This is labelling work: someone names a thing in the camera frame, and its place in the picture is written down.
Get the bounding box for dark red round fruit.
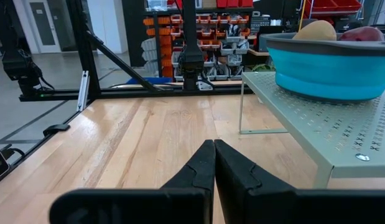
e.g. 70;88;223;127
338;26;385;42

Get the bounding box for mint green perforated shelf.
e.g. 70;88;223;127
238;70;385;189

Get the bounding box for shelving with orange bins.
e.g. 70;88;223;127
142;0;254;82

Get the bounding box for green potted plant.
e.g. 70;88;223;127
253;63;274;72

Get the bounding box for grey door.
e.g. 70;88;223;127
24;0;62;54

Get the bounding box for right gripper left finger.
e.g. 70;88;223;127
49;139;216;224

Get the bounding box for white frame bracket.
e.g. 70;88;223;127
76;70;90;112

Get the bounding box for brown kiwi fruit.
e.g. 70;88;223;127
292;19;338;41

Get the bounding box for red storage bins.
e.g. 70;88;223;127
300;0;363;17

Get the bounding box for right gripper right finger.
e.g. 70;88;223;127
213;139;385;224

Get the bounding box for flat blue bin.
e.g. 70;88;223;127
126;77;180;85

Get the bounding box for black metal table frame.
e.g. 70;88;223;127
0;0;254;187

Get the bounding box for hanging yellow cable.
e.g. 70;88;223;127
299;0;307;32

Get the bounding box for blue grey collapsible bowl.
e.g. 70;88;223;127
260;30;385;104

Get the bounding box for black table edge clip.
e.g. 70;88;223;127
42;123;71;138

